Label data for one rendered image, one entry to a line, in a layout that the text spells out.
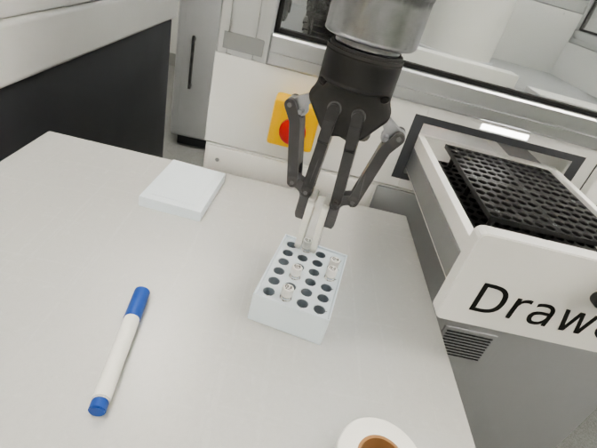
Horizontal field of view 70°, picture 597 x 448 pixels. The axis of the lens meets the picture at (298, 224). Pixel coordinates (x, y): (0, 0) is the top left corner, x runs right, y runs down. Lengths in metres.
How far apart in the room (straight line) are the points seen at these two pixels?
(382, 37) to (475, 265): 0.22
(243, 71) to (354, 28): 0.33
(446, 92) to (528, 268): 0.34
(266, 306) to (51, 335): 0.20
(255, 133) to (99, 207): 0.27
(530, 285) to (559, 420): 0.88
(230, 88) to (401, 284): 0.39
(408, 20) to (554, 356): 0.89
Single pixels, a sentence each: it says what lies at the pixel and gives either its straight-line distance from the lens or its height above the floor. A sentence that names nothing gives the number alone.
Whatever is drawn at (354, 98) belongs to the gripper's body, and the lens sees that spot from 0.44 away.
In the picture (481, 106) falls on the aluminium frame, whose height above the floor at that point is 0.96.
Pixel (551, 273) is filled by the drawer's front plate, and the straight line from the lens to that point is 0.47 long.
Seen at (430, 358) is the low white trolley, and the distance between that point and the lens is 0.52.
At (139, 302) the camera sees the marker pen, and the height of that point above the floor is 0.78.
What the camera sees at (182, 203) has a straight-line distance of 0.61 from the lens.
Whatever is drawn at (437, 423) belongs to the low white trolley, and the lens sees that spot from 0.47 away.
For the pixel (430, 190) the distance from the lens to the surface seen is 0.61.
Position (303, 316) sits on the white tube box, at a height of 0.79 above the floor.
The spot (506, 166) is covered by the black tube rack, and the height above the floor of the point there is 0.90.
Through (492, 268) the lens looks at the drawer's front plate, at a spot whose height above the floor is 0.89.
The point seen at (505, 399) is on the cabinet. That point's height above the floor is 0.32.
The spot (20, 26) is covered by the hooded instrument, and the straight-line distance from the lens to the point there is 0.89.
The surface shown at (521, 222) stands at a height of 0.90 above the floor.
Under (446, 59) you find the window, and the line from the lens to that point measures 0.72.
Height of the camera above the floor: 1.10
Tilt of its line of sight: 32 degrees down
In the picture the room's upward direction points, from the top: 16 degrees clockwise
